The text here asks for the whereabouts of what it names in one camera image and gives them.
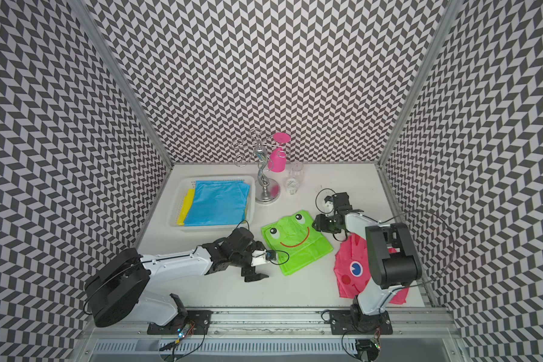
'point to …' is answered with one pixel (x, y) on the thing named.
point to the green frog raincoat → (296, 240)
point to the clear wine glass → (296, 174)
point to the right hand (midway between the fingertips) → (318, 229)
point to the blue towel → (218, 203)
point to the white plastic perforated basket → (179, 187)
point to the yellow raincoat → (185, 207)
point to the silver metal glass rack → (267, 190)
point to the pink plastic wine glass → (277, 158)
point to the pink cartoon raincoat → (352, 269)
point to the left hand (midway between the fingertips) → (264, 262)
